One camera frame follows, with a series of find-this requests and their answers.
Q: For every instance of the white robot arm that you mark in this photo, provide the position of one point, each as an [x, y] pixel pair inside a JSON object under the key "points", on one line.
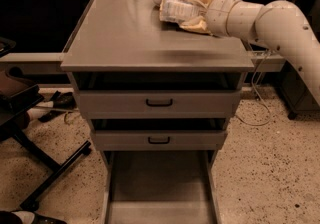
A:
{"points": [[279, 26]]}

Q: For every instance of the dark cabinet at right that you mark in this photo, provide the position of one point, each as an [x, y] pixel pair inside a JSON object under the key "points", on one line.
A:
{"points": [[296, 95]]}

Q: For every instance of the grey drawer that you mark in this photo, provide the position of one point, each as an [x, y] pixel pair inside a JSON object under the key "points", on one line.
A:
{"points": [[160, 187], [156, 141], [157, 104]]}

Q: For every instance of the black chair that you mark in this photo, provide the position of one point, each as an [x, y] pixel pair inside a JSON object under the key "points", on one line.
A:
{"points": [[17, 96]]}

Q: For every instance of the grey bottom drawer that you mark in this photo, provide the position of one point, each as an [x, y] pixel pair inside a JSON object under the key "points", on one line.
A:
{"points": [[160, 187]]}

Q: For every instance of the black white shoe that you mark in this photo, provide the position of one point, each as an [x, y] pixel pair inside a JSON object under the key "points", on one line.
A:
{"points": [[25, 217]]}

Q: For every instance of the brown yellow chip bag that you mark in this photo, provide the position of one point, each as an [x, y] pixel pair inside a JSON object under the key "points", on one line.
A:
{"points": [[197, 24]]}

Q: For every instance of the grey drawer cabinet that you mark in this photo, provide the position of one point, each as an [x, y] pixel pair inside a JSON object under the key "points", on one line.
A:
{"points": [[121, 45]]}

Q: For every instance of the grey middle drawer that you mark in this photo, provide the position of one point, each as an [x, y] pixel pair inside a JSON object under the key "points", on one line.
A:
{"points": [[156, 141]]}

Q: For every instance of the grey top drawer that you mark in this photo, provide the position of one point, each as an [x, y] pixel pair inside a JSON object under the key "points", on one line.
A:
{"points": [[157, 104]]}

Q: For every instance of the black shoe on floor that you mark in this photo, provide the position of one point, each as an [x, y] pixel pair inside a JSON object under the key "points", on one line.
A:
{"points": [[56, 106]]}

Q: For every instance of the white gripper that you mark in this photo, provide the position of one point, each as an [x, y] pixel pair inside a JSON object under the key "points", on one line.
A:
{"points": [[217, 15]]}

